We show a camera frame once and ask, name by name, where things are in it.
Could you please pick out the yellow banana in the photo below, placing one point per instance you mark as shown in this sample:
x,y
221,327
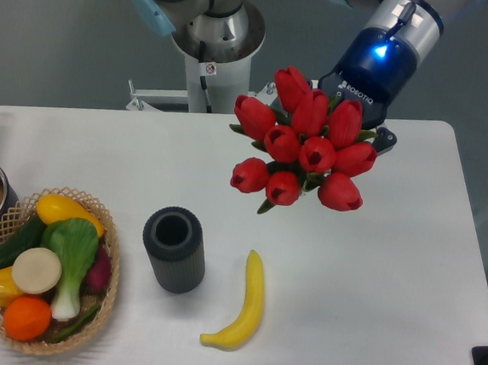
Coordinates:
x,y
242,329

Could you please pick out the dark grey ribbed vase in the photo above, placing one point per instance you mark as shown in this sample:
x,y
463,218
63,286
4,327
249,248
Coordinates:
x,y
173,240

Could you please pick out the green cucumber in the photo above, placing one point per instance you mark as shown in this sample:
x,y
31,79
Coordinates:
x,y
27,237

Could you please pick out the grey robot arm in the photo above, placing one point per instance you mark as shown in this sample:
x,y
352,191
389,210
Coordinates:
x,y
219,37

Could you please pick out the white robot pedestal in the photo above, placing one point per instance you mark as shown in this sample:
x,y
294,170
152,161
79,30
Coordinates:
x,y
211,87

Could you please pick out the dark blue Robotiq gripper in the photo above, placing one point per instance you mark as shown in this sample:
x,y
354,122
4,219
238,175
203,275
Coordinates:
x,y
382,59

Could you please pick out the orange fruit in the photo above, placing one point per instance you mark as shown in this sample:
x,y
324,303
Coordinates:
x,y
27,318

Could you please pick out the yellow squash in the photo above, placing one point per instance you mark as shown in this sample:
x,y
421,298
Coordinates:
x,y
53,208

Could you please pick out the purple sweet potato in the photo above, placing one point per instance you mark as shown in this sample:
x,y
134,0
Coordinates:
x,y
99,273

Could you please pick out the green bean pod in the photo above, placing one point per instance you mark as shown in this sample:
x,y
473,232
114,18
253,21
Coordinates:
x,y
76,326

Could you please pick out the red tulip bouquet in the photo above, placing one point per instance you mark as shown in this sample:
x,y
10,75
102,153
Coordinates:
x,y
317,143

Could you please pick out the yellow bell pepper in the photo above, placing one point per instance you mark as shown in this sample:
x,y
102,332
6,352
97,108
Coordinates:
x,y
8,289

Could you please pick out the woven wicker basket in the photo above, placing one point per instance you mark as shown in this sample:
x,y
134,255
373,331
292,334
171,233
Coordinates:
x,y
96,303

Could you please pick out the green bok choy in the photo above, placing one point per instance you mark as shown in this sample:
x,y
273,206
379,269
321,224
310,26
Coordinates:
x,y
75,243

